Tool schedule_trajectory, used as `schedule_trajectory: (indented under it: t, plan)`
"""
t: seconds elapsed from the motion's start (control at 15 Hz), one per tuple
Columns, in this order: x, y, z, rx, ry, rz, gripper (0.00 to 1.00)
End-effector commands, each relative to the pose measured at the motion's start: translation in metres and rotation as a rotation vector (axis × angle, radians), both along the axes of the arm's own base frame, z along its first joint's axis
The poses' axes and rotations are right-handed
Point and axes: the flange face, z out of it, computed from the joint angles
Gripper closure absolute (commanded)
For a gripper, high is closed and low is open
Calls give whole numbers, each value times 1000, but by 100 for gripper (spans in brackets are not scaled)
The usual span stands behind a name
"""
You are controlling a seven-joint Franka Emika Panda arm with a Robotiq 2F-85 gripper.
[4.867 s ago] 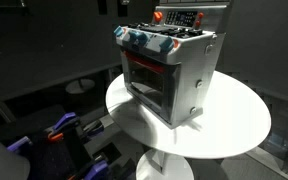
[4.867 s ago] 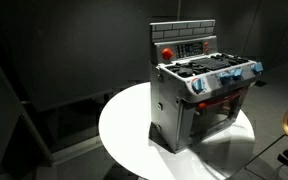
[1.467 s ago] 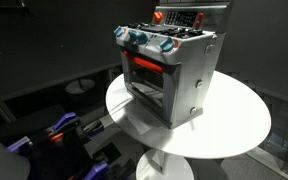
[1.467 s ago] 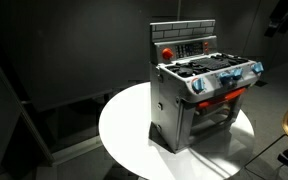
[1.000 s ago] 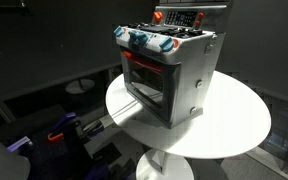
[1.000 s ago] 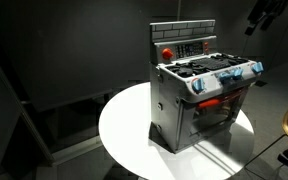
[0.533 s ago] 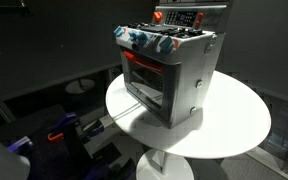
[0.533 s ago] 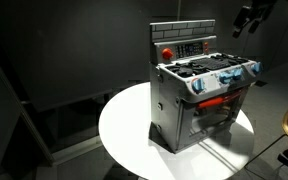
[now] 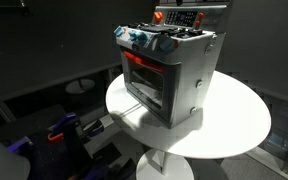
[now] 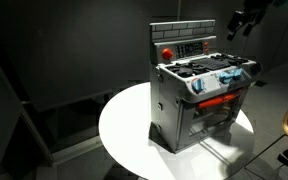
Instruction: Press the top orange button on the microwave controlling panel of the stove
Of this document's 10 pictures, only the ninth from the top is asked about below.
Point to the grey toy stove body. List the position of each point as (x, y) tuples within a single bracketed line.
[(187, 76)]

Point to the blue stove knob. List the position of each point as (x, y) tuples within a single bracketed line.
[(166, 43), (136, 36), (118, 30)]

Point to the orange panel knob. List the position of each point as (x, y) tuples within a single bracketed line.
[(157, 16)]

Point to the black keypad panel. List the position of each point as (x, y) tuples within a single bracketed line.
[(181, 17)]

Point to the orange round button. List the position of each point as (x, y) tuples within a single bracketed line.
[(200, 15), (197, 23)]

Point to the clear oven door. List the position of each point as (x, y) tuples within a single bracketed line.
[(147, 87)]

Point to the black purple clamp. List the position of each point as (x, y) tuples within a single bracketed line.
[(95, 128)]

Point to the black ribbed griddle plate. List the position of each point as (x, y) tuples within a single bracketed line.
[(157, 28)]

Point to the grey round stool base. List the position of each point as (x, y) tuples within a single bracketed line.
[(80, 86)]

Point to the black burner grate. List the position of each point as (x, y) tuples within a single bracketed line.
[(137, 25), (189, 32)]

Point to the orange clamp lever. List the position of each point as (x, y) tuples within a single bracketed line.
[(55, 136)]

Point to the black mounting plate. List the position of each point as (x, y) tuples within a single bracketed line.
[(55, 156)]

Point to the dark glass cabinet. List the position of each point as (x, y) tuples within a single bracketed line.
[(284, 130)]

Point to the grey rounded cover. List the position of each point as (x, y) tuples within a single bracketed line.
[(2, 158)]

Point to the white table pedestal base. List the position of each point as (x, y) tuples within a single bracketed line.
[(165, 166)]

